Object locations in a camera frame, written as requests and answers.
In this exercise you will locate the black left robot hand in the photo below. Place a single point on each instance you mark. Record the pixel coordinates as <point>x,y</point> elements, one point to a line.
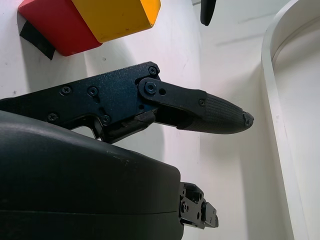
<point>207,12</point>

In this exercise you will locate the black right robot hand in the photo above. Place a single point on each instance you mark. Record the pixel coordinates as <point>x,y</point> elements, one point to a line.
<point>75,180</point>

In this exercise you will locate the yellow block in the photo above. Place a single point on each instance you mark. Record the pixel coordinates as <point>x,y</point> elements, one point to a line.
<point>117,17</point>

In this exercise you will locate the red block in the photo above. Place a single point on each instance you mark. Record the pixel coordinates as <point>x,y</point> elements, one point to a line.
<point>62,30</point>

